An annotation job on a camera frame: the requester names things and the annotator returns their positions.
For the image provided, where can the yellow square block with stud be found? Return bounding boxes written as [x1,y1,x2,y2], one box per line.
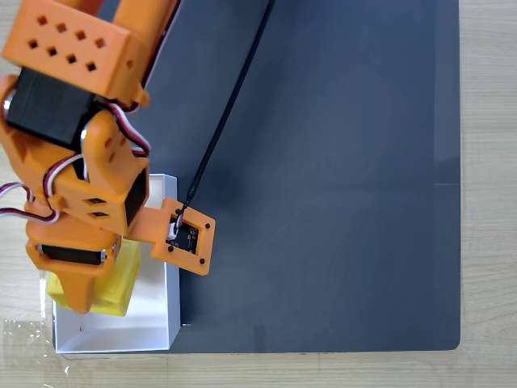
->
[45,238,143,318]

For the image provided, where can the black camera cable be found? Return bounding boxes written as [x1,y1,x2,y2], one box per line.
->
[175,0,276,222]

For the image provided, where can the dark grey table mat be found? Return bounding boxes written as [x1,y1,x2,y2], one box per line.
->
[52,0,462,354]

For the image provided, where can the white open cardboard box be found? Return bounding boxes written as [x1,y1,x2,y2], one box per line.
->
[52,173,182,355]

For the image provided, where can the white red black servo wires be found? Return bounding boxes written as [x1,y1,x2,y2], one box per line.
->
[0,103,153,226]

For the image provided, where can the orange camera mount with board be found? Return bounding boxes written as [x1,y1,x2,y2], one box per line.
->
[128,197,216,277]

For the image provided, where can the clear tape patch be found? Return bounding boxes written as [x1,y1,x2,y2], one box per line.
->
[2,318,54,356]

